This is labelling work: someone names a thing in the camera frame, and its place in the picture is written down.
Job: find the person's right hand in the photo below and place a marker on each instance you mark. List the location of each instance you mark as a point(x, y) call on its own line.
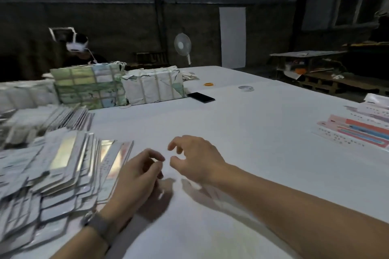
point(197, 158)

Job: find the person's left hand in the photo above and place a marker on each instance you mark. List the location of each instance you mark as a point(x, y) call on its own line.
point(134, 186)

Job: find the pile of cartons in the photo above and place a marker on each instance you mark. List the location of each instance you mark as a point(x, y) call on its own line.
point(48, 177)

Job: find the fanned stack of white cartons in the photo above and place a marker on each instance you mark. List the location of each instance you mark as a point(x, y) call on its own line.
point(42, 123)

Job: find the stack of finished cartons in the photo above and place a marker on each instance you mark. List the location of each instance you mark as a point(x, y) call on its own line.
point(358, 125)

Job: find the person's right forearm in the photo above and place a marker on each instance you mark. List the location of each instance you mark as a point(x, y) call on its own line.
point(310, 216)

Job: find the grey band wristwatch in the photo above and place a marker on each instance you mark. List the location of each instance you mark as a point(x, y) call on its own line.
point(100, 225)

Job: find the black smartphone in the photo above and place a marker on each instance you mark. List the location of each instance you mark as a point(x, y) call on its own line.
point(201, 97)

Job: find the small orange tape roll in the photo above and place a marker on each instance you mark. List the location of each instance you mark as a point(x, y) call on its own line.
point(208, 84)

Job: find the white tape roll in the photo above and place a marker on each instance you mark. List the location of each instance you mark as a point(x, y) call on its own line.
point(240, 89)

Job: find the small white paper stack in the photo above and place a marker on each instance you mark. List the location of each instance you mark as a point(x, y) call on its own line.
point(189, 76)

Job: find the green printed wrapped bundle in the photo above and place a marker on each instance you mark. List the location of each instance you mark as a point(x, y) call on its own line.
point(88, 86)

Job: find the dark wooden chair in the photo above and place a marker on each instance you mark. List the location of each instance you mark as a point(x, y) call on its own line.
point(149, 58)

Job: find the white standing fan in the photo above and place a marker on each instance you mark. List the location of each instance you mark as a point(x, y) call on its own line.
point(183, 44)

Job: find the white board panel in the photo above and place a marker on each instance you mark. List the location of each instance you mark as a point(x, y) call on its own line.
point(233, 37)

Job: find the row of white wrapped bundles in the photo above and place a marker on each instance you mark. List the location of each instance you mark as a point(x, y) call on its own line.
point(27, 95)

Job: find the cluttered side table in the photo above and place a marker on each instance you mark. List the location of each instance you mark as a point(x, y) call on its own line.
point(310, 64)

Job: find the low wooden pallets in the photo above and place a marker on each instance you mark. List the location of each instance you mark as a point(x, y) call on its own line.
point(343, 83)

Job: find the dark workshop machine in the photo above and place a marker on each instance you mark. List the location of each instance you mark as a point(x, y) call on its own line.
point(371, 55)

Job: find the white head-mounted camera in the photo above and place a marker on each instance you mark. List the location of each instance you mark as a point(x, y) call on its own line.
point(76, 43)

